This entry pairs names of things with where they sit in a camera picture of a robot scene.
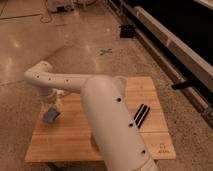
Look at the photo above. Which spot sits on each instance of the white equipment base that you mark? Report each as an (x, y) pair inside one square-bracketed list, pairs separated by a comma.
[(55, 6)]

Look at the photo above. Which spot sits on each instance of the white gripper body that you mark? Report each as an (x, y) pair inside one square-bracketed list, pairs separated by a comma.
[(51, 97)]

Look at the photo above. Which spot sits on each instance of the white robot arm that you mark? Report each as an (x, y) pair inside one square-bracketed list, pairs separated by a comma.
[(103, 101)]

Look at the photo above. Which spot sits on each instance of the black box on floor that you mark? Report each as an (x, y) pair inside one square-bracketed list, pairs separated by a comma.
[(127, 31)]

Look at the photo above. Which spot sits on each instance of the black striped object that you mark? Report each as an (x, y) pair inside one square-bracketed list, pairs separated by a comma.
[(141, 114)]

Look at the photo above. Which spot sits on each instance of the black bracket on rail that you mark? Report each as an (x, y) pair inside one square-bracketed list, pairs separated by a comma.
[(182, 85)]

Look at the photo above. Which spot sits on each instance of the long metal rail beam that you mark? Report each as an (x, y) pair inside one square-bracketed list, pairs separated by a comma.
[(177, 59)]

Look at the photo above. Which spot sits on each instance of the wooden board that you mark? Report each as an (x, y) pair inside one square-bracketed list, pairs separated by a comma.
[(69, 138)]

